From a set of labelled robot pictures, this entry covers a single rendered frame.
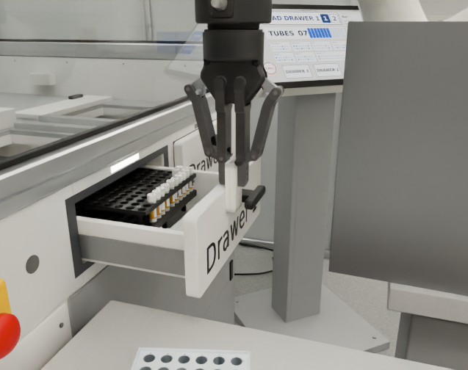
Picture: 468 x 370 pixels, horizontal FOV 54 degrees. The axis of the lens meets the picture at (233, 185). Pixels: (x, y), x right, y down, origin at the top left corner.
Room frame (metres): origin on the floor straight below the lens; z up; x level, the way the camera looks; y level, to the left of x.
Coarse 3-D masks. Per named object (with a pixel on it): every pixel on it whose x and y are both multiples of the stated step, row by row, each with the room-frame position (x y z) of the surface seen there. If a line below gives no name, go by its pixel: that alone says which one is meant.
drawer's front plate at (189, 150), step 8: (216, 120) 1.04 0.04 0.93; (216, 128) 1.00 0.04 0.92; (192, 136) 0.88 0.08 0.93; (176, 144) 0.83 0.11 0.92; (184, 144) 0.84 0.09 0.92; (192, 144) 0.88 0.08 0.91; (200, 144) 0.91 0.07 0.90; (176, 152) 0.83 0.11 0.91; (184, 152) 0.84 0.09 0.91; (192, 152) 0.88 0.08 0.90; (200, 152) 0.91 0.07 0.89; (176, 160) 0.83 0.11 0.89; (184, 160) 0.84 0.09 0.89; (192, 160) 0.87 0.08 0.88; (200, 160) 0.91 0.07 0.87; (208, 160) 0.95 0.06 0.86; (216, 160) 1.00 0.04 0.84; (184, 168) 0.84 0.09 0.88; (200, 168) 0.91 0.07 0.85; (216, 168) 1.00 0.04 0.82
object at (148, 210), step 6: (192, 174) 0.73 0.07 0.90; (186, 180) 0.70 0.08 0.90; (174, 186) 0.66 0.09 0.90; (180, 186) 0.67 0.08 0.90; (174, 192) 0.65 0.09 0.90; (162, 198) 0.61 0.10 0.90; (144, 204) 0.59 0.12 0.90; (150, 204) 0.59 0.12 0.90; (156, 204) 0.59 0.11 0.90; (138, 210) 0.58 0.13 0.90; (144, 210) 0.58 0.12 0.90; (150, 210) 0.58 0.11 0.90
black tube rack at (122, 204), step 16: (128, 176) 0.72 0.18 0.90; (144, 176) 0.72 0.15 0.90; (160, 176) 0.72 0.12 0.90; (96, 192) 0.64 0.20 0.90; (112, 192) 0.64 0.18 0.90; (128, 192) 0.65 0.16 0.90; (144, 192) 0.64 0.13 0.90; (192, 192) 0.72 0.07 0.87; (80, 208) 0.61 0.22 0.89; (96, 208) 0.59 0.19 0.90; (112, 208) 0.58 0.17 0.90; (128, 208) 0.58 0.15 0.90; (176, 208) 0.65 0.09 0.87; (144, 224) 0.59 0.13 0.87; (160, 224) 0.60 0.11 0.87
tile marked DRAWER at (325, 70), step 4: (312, 64) 1.44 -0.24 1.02; (316, 64) 1.45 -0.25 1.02; (320, 64) 1.46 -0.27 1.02; (324, 64) 1.46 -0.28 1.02; (328, 64) 1.47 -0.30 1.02; (332, 64) 1.47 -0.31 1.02; (336, 64) 1.48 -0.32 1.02; (316, 68) 1.44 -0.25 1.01; (320, 68) 1.44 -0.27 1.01; (324, 68) 1.45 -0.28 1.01; (328, 68) 1.46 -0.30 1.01; (332, 68) 1.46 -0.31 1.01; (336, 68) 1.47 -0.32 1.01; (316, 72) 1.43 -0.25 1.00; (320, 72) 1.43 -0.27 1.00; (324, 72) 1.44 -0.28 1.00; (328, 72) 1.45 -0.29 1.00; (332, 72) 1.45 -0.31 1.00; (336, 72) 1.46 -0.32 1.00; (340, 72) 1.46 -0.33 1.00; (320, 76) 1.42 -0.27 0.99; (324, 76) 1.43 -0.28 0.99
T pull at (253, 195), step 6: (258, 186) 0.63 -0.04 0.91; (264, 186) 0.64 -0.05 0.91; (246, 192) 0.61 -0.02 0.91; (252, 192) 0.61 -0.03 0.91; (258, 192) 0.61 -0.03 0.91; (264, 192) 0.64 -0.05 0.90; (246, 198) 0.60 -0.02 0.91; (252, 198) 0.58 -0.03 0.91; (258, 198) 0.60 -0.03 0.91; (246, 204) 0.57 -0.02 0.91; (252, 204) 0.57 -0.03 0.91
